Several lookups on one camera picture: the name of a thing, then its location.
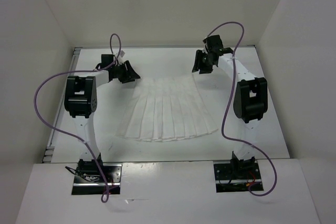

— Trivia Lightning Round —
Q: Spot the aluminium table frame rail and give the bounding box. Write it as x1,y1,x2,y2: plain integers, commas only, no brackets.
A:
42,47,82,164

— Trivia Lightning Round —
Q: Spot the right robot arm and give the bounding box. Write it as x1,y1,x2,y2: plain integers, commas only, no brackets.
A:
217,48,268,178

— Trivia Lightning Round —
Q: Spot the white pleated skirt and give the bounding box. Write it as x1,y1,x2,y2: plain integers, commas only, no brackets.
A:
116,74,218,142

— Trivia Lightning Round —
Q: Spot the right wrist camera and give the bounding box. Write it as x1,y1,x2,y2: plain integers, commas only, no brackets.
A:
203,35,233,56

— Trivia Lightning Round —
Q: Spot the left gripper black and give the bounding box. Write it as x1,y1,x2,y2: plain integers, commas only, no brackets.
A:
111,60,140,83

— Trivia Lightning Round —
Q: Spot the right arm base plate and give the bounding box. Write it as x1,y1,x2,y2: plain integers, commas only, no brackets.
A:
213,162,264,193

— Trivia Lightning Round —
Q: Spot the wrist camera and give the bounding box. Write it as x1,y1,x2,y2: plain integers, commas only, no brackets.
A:
203,35,233,56
94,50,125,71

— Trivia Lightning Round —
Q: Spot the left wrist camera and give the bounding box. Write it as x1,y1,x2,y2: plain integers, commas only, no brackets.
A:
94,50,125,71

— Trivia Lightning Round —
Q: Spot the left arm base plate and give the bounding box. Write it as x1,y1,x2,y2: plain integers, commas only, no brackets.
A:
66,163,122,196

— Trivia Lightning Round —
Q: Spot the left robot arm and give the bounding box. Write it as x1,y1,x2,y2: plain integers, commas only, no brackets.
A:
64,60,140,182

